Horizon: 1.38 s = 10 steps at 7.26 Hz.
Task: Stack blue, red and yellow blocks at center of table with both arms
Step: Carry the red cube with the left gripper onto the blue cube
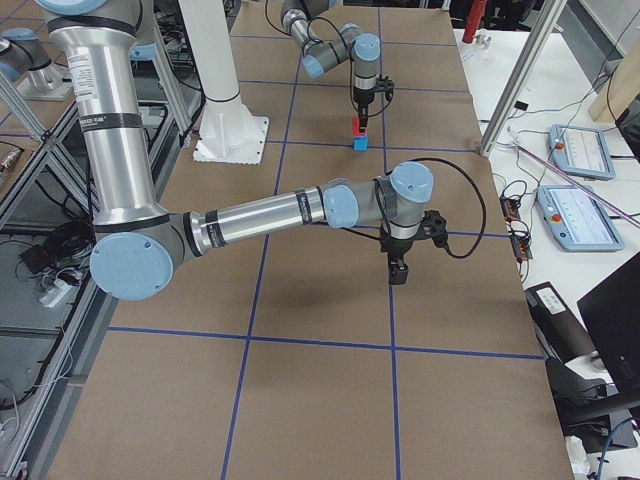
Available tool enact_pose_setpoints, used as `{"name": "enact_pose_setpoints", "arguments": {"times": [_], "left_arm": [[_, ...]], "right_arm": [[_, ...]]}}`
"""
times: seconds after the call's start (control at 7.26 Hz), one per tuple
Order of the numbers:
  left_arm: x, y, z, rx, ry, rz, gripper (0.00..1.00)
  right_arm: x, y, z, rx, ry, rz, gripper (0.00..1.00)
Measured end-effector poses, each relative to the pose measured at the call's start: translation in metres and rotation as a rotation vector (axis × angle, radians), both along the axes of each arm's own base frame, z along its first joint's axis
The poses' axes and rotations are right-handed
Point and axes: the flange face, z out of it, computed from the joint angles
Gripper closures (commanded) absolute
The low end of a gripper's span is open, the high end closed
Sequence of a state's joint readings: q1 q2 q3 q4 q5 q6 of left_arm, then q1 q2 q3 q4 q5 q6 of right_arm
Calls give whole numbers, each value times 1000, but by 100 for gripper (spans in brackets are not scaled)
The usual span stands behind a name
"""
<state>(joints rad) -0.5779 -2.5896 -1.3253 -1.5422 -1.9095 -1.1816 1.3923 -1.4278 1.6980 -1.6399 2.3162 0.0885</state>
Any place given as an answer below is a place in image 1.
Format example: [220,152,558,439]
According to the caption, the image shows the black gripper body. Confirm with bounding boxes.
[351,86,379,108]
[379,227,425,263]

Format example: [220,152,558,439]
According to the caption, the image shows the red cube block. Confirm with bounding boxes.
[351,117,367,137]

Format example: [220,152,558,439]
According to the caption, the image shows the blue cube block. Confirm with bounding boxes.
[353,135,369,152]

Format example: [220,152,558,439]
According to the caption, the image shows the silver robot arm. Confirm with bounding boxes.
[271,1,395,137]
[36,1,434,301]

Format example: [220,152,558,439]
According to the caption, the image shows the small third robot arm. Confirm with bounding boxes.
[1,27,72,101]

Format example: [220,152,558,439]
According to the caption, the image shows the orange circuit board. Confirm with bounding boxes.
[500,196,521,222]

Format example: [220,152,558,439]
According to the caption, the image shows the red cylinder bottle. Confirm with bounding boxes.
[462,0,487,44]

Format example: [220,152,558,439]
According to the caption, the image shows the near teach pendant tablet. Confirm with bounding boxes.
[536,185,625,252]

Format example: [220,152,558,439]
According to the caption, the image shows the teach pendant tablet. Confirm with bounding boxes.
[536,185,625,252]
[548,124,616,180]

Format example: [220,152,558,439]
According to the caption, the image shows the far teach pendant tablet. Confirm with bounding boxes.
[548,124,616,180]

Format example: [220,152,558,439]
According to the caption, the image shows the black computer monitor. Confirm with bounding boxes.
[578,254,640,391]

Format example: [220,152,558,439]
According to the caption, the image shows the white power strip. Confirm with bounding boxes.
[39,279,72,308]

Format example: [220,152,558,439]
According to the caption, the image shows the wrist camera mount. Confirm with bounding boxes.
[374,75,395,103]
[419,210,449,250]

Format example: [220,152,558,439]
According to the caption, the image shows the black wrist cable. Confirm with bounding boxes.
[384,157,489,260]

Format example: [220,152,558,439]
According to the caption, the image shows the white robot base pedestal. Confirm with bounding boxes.
[179,0,269,165]

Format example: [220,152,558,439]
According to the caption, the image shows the aluminium frame post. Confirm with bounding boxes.
[478,0,567,157]

